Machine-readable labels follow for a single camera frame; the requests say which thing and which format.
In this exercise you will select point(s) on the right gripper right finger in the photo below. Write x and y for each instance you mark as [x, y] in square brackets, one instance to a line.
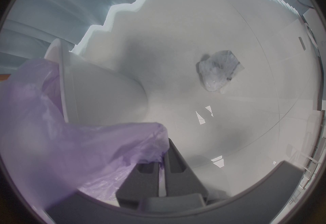
[183, 184]

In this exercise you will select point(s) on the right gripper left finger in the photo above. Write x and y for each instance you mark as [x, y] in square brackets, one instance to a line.
[146, 187]

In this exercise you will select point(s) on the crumpled clear plastic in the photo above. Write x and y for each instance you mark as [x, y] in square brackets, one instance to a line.
[219, 70]

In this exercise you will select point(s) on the pale blue curtain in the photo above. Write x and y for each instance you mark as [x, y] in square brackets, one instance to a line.
[63, 1]

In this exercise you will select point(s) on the purple plastic bag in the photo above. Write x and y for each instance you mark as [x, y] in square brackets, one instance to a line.
[63, 146]

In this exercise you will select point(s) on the white trash bin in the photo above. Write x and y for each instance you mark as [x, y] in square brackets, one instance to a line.
[101, 95]

